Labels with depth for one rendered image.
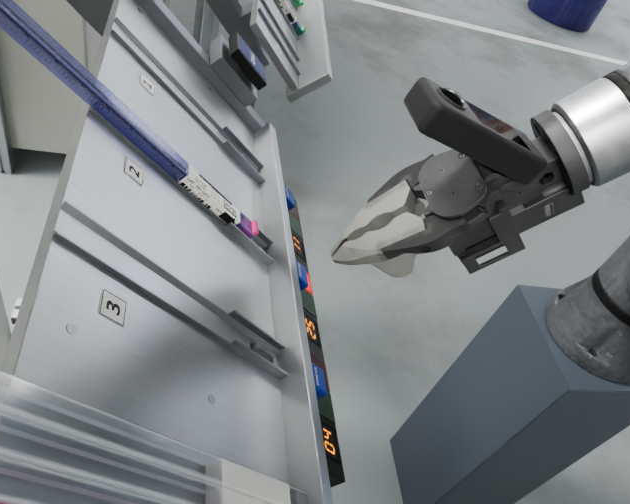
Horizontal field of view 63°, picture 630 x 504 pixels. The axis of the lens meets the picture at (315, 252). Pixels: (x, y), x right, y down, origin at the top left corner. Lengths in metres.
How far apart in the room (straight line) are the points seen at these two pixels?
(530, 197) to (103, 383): 0.36
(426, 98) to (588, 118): 0.12
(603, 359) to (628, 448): 0.85
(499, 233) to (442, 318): 1.09
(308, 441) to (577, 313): 0.51
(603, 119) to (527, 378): 0.48
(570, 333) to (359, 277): 0.83
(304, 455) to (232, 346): 0.08
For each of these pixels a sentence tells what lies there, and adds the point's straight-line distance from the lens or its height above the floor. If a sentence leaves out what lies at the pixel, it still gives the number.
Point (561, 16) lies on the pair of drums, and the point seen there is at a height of 0.07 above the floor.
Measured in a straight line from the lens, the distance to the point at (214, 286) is 0.36.
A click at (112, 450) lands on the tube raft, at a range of 0.24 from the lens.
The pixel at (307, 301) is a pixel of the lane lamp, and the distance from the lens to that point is 0.52.
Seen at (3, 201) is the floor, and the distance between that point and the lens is 1.59.
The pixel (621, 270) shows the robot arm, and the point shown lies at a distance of 0.75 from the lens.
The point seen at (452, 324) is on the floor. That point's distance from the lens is 1.53.
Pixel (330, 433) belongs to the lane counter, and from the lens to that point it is 0.45.
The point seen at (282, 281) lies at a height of 0.73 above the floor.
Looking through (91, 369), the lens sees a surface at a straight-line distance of 0.26.
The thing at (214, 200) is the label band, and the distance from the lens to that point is 0.40.
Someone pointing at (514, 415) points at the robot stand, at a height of 0.43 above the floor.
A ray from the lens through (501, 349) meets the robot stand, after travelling 0.88.
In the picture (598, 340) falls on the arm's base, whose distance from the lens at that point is 0.79.
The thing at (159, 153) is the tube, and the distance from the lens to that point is 0.38.
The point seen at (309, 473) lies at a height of 0.73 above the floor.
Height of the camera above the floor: 1.05
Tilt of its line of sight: 43 degrees down
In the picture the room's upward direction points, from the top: 21 degrees clockwise
